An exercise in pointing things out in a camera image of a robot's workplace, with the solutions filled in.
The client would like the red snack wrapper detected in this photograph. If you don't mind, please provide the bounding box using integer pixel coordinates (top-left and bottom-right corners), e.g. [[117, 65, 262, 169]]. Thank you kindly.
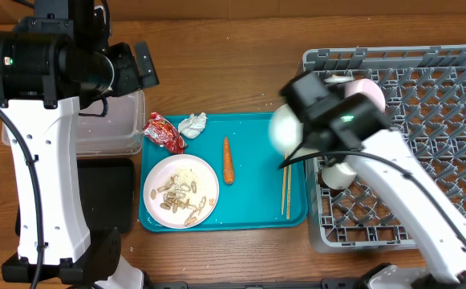
[[143, 112, 187, 154]]

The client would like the white tissue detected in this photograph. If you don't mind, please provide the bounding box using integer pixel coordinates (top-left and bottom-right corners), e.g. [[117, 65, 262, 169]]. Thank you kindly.
[[178, 112, 207, 139]]

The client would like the white plate with food scraps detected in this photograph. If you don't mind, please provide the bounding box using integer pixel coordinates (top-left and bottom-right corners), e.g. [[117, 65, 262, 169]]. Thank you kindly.
[[143, 154, 220, 230]]

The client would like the orange carrot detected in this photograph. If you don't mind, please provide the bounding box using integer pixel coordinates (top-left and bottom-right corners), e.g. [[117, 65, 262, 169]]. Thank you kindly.
[[222, 136, 235, 185]]

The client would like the pale green bowl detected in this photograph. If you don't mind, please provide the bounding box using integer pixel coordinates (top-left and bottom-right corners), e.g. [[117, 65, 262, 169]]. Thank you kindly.
[[269, 104, 303, 157]]

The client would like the wooden chopstick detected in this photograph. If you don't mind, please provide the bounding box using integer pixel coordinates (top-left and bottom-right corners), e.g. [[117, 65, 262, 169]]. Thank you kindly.
[[286, 165, 292, 220], [281, 167, 288, 215]]

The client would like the pale green cup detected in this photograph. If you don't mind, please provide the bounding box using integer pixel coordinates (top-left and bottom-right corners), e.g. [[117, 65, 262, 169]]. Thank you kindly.
[[322, 162, 357, 190]]

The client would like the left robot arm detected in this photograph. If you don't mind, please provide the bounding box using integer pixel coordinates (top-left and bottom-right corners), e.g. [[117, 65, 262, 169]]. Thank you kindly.
[[0, 0, 159, 288]]

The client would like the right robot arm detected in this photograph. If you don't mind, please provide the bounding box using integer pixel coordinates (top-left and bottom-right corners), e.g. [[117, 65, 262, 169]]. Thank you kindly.
[[274, 71, 466, 288]]

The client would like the grey dishwasher rack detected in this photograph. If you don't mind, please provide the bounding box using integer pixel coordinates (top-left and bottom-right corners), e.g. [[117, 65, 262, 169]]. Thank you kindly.
[[300, 45, 466, 253]]

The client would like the clear plastic storage bin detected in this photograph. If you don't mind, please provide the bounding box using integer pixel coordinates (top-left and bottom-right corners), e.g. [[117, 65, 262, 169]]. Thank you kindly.
[[2, 91, 145, 159]]

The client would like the black plastic tray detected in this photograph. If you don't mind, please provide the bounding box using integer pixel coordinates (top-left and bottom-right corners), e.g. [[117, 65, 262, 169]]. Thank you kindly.
[[14, 157, 135, 236]]

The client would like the teal serving tray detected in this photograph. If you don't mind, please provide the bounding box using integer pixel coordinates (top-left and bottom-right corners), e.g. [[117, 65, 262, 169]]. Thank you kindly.
[[139, 112, 308, 233]]

